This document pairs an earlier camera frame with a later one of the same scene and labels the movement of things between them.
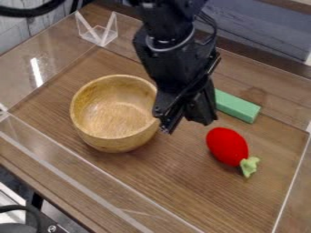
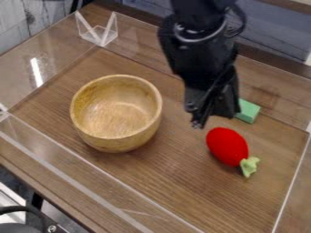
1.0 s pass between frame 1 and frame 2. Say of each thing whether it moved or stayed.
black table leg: stayed
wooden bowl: stayed
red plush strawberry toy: stayed
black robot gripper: moved
